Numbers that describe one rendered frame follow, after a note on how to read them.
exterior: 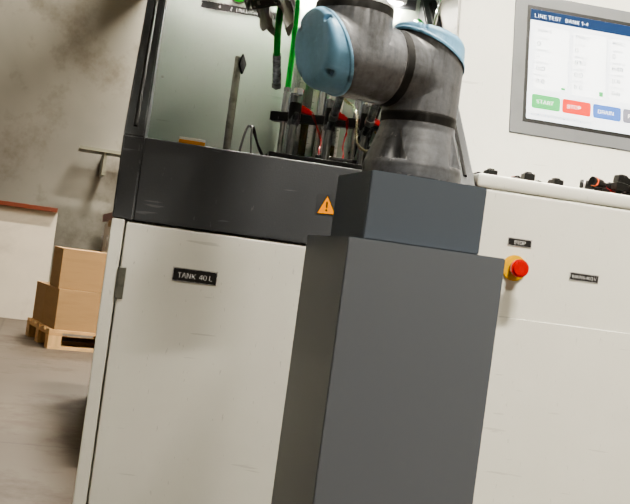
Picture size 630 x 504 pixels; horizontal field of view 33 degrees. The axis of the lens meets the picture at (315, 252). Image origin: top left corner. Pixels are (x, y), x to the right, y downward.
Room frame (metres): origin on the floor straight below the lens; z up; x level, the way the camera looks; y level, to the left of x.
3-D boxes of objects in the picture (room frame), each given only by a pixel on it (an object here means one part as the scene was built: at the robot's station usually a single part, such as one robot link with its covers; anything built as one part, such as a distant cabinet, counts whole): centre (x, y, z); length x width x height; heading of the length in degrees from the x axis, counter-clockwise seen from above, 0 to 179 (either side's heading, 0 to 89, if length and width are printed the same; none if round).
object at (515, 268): (2.12, -0.40, 0.80); 0.05 x 0.04 x 0.05; 99
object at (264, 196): (2.09, 0.05, 0.87); 0.62 x 0.04 x 0.16; 99
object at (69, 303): (7.18, 1.27, 0.32); 1.13 x 0.90 x 0.64; 105
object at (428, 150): (1.62, -0.13, 0.95); 0.15 x 0.15 x 0.10
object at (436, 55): (1.62, -0.12, 1.07); 0.13 x 0.12 x 0.14; 121
